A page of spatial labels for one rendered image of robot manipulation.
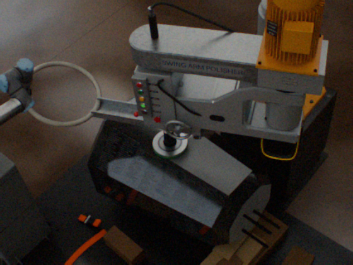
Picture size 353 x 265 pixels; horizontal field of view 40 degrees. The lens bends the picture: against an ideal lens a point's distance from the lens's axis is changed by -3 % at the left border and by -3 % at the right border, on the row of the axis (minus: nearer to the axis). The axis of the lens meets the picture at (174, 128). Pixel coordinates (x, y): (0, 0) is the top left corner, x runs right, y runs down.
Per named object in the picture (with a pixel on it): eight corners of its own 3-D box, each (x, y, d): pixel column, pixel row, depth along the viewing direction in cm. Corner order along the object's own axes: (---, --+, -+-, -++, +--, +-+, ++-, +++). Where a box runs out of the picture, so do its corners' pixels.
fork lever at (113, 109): (210, 117, 291) (210, 110, 287) (202, 141, 279) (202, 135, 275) (101, 98, 306) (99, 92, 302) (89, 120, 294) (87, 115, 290)
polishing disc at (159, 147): (149, 134, 310) (149, 133, 309) (182, 127, 312) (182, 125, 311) (157, 160, 296) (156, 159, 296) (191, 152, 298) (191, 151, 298)
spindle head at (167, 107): (214, 111, 288) (212, 52, 254) (205, 139, 274) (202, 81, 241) (156, 102, 297) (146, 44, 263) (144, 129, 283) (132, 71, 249)
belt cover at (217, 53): (324, 66, 242) (328, 40, 230) (319, 101, 227) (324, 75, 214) (142, 43, 265) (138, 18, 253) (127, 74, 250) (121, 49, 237)
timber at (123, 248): (105, 243, 358) (102, 236, 349) (117, 233, 363) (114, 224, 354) (133, 268, 343) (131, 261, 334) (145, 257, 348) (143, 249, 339)
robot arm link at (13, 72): (11, 93, 255) (28, 81, 263) (-3, 75, 253) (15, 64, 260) (5, 98, 262) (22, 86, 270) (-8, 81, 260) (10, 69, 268)
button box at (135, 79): (154, 114, 272) (147, 76, 251) (152, 118, 270) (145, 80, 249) (140, 112, 274) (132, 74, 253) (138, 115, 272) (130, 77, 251)
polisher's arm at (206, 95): (299, 129, 278) (309, 65, 241) (295, 161, 264) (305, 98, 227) (176, 110, 296) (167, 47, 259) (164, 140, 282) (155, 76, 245)
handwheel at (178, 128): (195, 129, 276) (194, 111, 265) (191, 142, 270) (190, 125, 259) (170, 125, 280) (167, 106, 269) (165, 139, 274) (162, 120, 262)
